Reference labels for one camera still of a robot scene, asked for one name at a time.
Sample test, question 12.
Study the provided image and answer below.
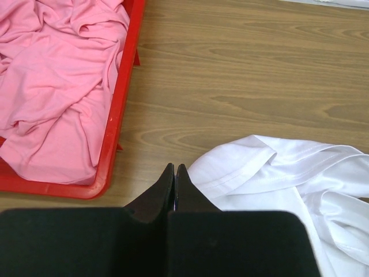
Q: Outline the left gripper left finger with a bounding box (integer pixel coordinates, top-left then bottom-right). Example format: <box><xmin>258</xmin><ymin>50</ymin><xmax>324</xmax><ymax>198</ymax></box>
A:
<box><xmin>1</xmin><ymin>164</ymin><xmax>174</xmax><ymax>276</ymax></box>

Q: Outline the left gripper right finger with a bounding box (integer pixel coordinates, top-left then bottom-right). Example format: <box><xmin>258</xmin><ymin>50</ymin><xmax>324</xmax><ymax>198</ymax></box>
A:
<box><xmin>166</xmin><ymin>164</ymin><xmax>320</xmax><ymax>276</ymax></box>

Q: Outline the white t shirt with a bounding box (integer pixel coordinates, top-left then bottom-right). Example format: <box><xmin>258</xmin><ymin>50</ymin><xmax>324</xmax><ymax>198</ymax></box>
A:
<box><xmin>188</xmin><ymin>135</ymin><xmax>368</xmax><ymax>276</ymax></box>

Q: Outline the red plastic bin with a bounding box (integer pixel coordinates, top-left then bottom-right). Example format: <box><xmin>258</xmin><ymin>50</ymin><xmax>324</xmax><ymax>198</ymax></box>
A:
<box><xmin>1</xmin><ymin>0</ymin><xmax>146</xmax><ymax>200</ymax></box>

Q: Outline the crumpled pink t shirt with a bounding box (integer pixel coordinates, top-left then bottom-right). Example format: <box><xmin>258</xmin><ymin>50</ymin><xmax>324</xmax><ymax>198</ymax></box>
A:
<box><xmin>1</xmin><ymin>1</ymin><xmax>130</xmax><ymax>185</ymax></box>

